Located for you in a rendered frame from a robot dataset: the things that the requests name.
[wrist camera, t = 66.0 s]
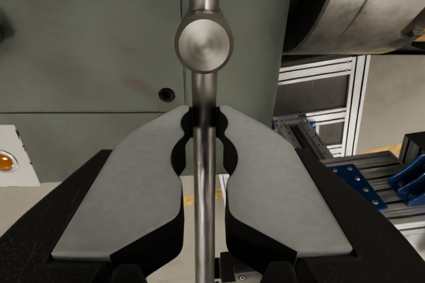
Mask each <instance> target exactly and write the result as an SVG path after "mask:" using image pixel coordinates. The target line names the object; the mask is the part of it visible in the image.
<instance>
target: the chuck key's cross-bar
mask: <svg viewBox="0 0 425 283"><path fill-rule="evenodd" d="M189 2H190V12H191V11H194V10H197V9H210V10H213V11H217V12H219V0H189ZM216 99H217V72H214V73H210V74H199V73H195V72H192V107H193V114H194V134H193V141H194V227H195V283H214V266H215V197H216Z"/></svg>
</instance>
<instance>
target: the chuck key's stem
mask: <svg viewBox="0 0 425 283"><path fill-rule="evenodd" d="M174 45H175V52H176V55H177V57H178V59H179V60H180V62H181V63H182V65H183V66H184V67H186V68H187V69H189V70H190V71H192V72H195V73H199V74H210V73H214V72H217V71H218V70H220V69H222V68H223V67H224V66H225V65H226V64H227V63H228V62H229V60H230V58H231V56H232V53H233V48H234V40H233V34H232V32H231V30H230V28H229V26H228V24H227V22H226V20H225V17H224V15H223V13H222V11H221V10H220V8H219V12H217V11H213V10H210V9H197V10H194V11H191V12H190V7H189V8H188V10H187V12H186V13H185V16H184V17H183V20H182V22H181V24H180V26H179V27H178V30H177V31H176V35H175V44H174Z"/></svg>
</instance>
